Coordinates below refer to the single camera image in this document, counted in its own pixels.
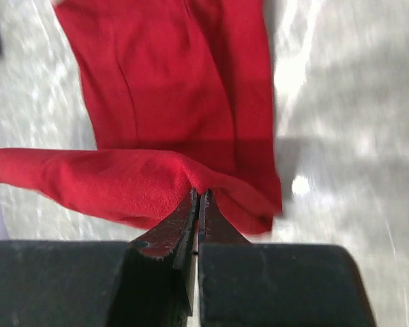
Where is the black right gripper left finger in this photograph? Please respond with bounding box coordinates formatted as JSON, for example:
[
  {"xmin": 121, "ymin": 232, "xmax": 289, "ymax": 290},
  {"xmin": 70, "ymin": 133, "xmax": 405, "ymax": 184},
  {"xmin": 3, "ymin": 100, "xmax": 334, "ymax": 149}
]
[{"xmin": 0, "ymin": 191, "xmax": 198, "ymax": 326}]

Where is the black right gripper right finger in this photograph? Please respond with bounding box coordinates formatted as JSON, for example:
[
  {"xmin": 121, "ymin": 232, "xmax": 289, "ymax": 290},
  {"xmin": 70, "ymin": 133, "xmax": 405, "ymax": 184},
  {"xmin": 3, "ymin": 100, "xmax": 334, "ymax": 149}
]
[{"xmin": 198, "ymin": 191, "xmax": 376, "ymax": 326}]

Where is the red t shirt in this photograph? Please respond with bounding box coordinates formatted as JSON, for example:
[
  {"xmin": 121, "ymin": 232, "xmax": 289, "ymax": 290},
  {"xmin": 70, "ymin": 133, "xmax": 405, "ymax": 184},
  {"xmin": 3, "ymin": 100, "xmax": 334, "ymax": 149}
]
[{"xmin": 0, "ymin": 1, "xmax": 282, "ymax": 234}]

